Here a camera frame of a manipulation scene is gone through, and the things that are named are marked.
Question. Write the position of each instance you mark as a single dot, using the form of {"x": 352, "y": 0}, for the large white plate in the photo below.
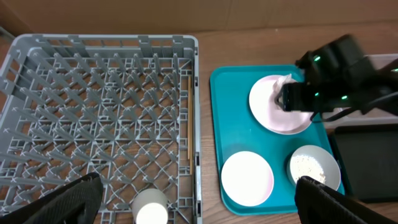
{"x": 269, "y": 115}

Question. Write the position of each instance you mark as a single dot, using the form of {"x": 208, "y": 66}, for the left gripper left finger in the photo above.
{"x": 77, "y": 202}

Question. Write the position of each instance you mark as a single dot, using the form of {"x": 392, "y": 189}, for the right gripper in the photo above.
{"x": 301, "y": 97}

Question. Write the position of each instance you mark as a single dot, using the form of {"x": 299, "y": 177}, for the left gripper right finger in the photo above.
{"x": 317, "y": 203}

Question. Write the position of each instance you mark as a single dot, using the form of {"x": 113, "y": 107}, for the white tissue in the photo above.
{"x": 277, "y": 88}

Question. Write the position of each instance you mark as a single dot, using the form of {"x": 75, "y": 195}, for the white rice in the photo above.
{"x": 302, "y": 165}

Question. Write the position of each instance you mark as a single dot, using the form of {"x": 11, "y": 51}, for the wooden chopsticks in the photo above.
{"x": 190, "y": 142}

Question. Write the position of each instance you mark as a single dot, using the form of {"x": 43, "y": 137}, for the black tray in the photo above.
{"x": 368, "y": 159}

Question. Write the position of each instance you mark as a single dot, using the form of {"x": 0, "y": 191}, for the grey dishwasher rack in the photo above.
{"x": 116, "y": 105}

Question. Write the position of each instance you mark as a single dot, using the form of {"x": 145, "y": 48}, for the white paper cup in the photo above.
{"x": 150, "y": 207}

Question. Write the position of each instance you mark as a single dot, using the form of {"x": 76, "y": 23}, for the grey bowl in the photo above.
{"x": 326, "y": 160}

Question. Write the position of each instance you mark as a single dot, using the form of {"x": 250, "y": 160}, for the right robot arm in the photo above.
{"x": 340, "y": 75}

